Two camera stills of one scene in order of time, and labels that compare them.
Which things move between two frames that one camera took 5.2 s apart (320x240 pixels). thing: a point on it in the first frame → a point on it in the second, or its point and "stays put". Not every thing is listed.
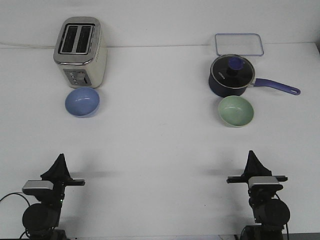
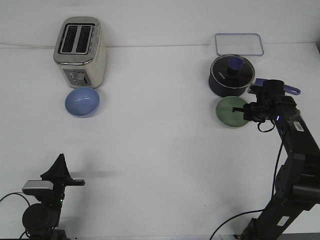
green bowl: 235,111 stays put
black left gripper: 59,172 stays put
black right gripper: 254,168 → 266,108
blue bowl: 82,102 stays put
